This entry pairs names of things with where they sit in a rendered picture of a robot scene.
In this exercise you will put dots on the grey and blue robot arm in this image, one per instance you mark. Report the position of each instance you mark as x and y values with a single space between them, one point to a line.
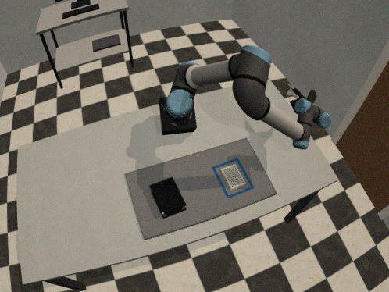
249 85

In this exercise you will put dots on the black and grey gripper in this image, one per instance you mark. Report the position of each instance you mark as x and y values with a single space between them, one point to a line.
295 93

